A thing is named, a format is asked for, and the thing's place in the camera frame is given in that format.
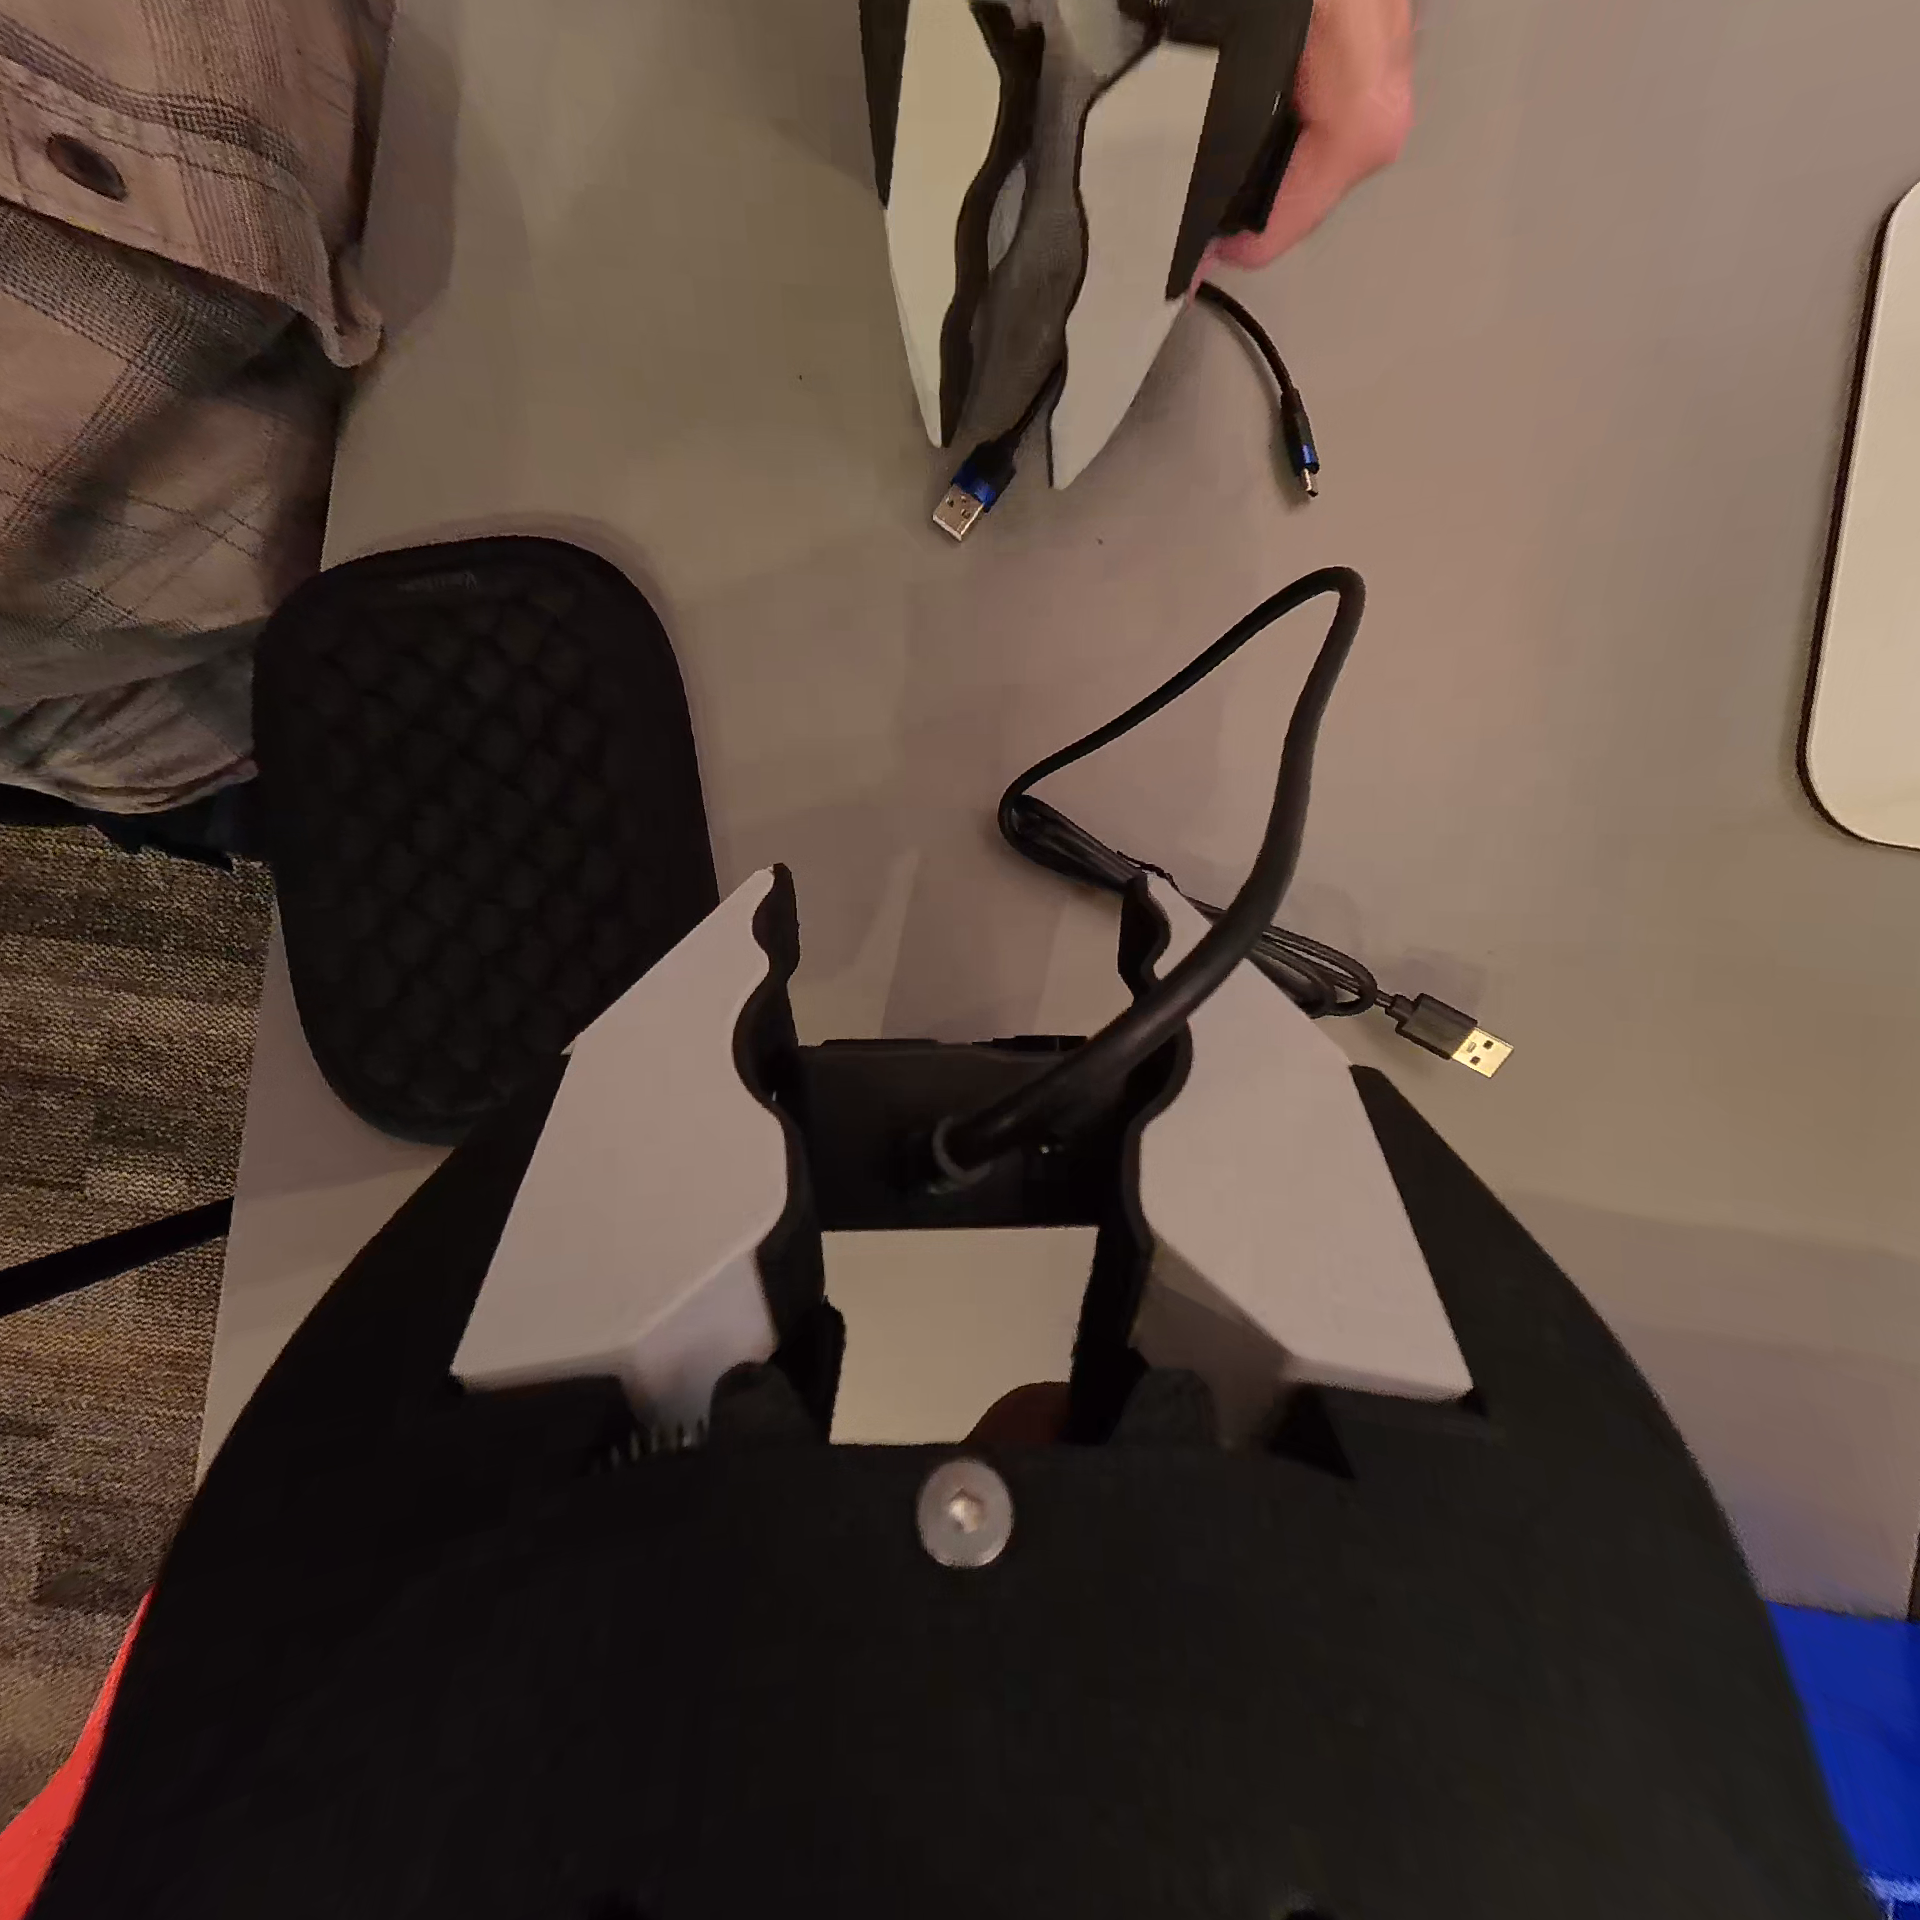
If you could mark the black wrist rest pad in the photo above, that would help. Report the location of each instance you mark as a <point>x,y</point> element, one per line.
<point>481,813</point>

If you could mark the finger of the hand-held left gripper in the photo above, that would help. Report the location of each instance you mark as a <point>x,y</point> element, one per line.
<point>937,182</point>
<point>1170,182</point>

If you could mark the black usb hub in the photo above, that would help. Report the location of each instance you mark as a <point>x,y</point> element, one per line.
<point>872,1125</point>

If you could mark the orange plastic object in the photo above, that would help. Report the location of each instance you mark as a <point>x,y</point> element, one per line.
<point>60,1773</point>

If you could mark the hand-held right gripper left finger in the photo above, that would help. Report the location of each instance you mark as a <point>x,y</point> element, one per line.
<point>630,1201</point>

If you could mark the blue plastic bin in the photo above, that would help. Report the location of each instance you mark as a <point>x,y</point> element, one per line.
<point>1845,1741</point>

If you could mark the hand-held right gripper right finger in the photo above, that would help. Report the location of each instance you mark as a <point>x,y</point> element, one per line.
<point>1305,1230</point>

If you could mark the person's left hand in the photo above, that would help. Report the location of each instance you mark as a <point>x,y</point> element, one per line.
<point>1352,121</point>

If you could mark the white stand base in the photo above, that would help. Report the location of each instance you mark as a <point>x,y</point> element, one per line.
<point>1875,540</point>

